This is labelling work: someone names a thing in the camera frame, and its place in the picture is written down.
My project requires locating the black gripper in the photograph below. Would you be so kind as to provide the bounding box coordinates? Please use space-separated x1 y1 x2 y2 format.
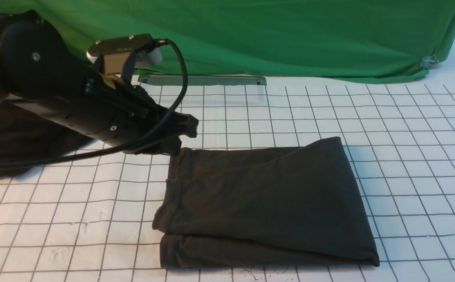
13 76 199 156

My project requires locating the gray long sleeve shirt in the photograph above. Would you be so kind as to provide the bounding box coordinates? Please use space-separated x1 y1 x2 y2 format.
152 136 380 268

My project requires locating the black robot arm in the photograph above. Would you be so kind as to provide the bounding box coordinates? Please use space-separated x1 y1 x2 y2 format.
0 10 199 155

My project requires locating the gray metal bar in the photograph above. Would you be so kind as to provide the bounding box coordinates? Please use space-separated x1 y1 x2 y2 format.
138 74 267 86

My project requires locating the black crumpled cloth pile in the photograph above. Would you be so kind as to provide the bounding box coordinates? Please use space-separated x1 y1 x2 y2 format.
0 102 92 163

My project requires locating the green backdrop cloth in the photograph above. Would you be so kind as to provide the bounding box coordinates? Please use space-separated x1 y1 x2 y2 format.
0 0 455 84

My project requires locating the metal binder clip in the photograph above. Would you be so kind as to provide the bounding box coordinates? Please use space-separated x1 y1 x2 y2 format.
419 55 439 70

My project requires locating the black camera cable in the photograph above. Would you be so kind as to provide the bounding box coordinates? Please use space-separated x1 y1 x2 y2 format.
0 38 189 170

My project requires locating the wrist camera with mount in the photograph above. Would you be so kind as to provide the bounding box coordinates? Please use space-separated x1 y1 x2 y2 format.
86 34 168 81

